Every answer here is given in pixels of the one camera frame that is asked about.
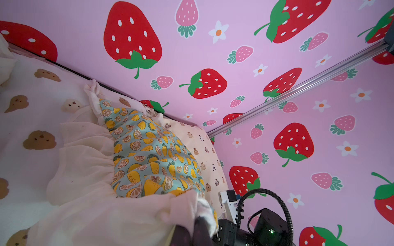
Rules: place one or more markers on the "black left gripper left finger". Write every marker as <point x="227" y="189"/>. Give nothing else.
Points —
<point x="179" y="236"/>

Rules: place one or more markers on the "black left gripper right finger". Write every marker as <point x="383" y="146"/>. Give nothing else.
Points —
<point x="201" y="233"/>

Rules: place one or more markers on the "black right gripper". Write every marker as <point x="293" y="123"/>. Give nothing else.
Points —
<point x="229" y="235"/>

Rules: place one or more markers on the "cream animal print pillow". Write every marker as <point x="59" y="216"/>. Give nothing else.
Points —
<point x="199" y="144"/>

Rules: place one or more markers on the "teal lemon print pillow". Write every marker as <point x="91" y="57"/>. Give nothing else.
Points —
<point x="149" y="160"/>

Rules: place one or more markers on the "white cookie print pillow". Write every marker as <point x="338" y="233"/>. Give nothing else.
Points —
<point x="57" y="167"/>

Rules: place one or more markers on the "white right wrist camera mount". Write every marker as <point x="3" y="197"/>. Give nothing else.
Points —
<point x="229" y="201"/>

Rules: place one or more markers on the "aluminium frame post right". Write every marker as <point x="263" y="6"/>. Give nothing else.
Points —
<point x="307" y="85"/>

